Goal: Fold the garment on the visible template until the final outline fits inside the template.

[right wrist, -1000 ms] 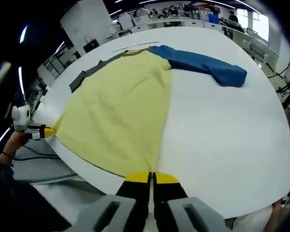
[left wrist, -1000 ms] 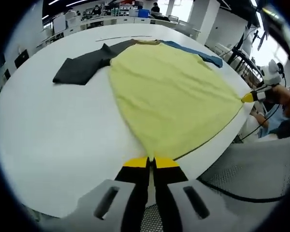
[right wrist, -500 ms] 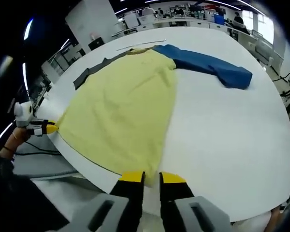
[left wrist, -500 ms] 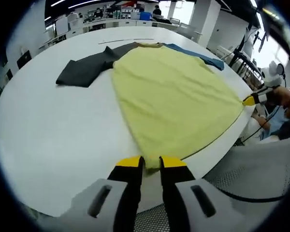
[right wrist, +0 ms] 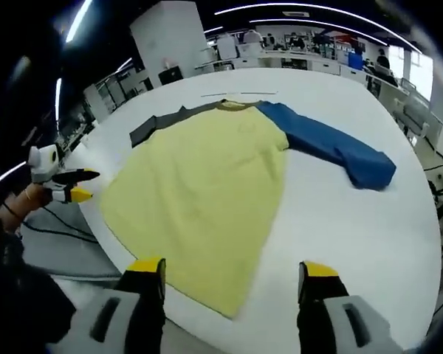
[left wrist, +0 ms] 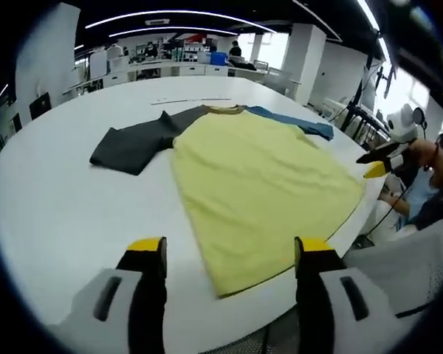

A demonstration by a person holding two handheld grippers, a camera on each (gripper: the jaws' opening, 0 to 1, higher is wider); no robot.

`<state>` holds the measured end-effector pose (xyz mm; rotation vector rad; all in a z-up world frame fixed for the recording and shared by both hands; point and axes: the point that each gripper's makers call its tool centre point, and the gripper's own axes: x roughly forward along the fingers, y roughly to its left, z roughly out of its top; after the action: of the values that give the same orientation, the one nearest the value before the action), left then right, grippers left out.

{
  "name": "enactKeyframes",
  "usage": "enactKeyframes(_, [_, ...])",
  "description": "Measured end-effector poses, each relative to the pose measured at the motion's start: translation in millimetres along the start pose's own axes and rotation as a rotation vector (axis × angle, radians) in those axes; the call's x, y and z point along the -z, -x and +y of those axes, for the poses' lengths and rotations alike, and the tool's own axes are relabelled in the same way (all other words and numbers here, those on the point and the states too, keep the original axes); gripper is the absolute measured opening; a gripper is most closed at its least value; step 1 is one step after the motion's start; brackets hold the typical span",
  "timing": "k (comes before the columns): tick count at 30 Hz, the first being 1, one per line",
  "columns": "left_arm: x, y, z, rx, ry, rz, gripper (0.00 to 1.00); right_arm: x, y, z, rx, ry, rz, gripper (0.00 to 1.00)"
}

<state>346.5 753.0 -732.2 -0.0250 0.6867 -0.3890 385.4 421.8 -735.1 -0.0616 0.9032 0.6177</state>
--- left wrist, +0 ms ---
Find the black square panel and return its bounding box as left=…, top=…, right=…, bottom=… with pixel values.
left=29, top=92, right=52, bottom=120

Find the person's dark clothing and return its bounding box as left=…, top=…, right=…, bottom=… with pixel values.
left=415, top=184, right=443, bottom=232

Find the grey mesh chair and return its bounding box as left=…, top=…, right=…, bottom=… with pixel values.
left=343, top=219, right=443, bottom=319

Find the white office chair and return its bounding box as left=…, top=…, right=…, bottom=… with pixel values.
left=264, top=67, right=293, bottom=97

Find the person's right hand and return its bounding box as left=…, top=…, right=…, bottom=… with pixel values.
left=405, top=138, right=438, bottom=170

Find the black metal stand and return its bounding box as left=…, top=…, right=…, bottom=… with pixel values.
left=338, top=98, right=389, bottom=145

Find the white table socket strip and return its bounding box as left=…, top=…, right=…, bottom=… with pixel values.
left=150, top=97, right=232, bottom=106

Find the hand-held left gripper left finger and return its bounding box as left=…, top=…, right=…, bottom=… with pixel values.
left=55, top=236, right=168, bottom=354

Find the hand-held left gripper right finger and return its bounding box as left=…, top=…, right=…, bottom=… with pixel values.
left=294, top=236, right=403, bottom=354

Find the white cabinet counter row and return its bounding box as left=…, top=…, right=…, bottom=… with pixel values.
left=63, top=60, right=267, bottom=93

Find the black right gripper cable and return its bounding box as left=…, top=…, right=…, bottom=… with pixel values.
left=365, top=172, right=411, bottom=239

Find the yellow garment with dark sleeves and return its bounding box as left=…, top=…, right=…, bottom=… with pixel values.
left=89, top=104, right=366, bottom=299

